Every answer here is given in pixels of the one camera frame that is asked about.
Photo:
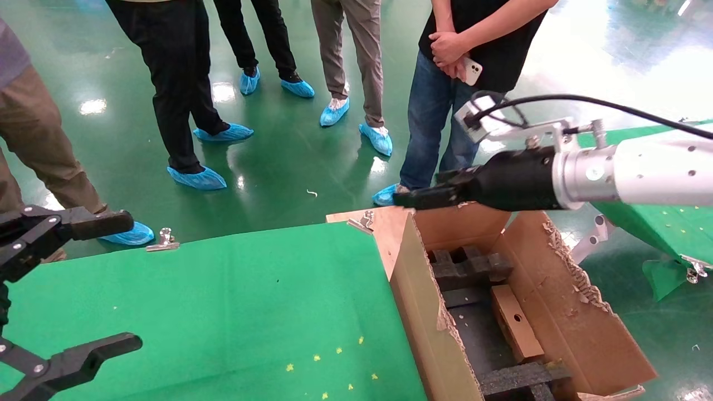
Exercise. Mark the person brown trousers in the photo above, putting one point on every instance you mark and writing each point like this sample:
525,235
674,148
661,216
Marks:
39,133

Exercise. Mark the blue shoe cover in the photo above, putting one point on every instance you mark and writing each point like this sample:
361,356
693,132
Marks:
249,82
131,235
377,140
298,88
198,179
225,132
387,196
334,113

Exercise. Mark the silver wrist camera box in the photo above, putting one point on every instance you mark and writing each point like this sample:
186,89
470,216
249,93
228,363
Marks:
493,131

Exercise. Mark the person black shirt blue jeans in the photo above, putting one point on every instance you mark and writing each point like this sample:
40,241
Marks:
429,122

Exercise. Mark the black foam insert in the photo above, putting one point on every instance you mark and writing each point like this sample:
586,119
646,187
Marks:
468,267
518,379

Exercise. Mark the silver binder clip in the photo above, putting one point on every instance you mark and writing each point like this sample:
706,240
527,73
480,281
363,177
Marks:
695,270
164,240
362,223

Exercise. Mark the large open cardboard carton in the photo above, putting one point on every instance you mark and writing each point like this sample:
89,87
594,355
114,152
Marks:
423,312

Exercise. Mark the white smartphone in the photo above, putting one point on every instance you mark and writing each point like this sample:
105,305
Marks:
473,71

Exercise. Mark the person black slim trousers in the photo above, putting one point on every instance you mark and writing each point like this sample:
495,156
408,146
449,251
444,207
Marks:
278,33

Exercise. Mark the small cardboard box with hole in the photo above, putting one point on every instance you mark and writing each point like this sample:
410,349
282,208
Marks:
515,323

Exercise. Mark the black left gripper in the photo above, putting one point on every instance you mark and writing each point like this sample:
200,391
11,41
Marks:
3,306

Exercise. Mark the person black wide trousers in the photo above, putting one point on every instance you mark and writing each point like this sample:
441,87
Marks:
178,55

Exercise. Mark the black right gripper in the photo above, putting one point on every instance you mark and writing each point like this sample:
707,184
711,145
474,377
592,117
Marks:
518,181

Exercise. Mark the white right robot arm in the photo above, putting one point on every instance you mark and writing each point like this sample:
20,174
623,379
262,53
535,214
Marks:
657,172

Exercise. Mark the person khaki trousers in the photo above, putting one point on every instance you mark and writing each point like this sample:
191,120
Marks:
362,44

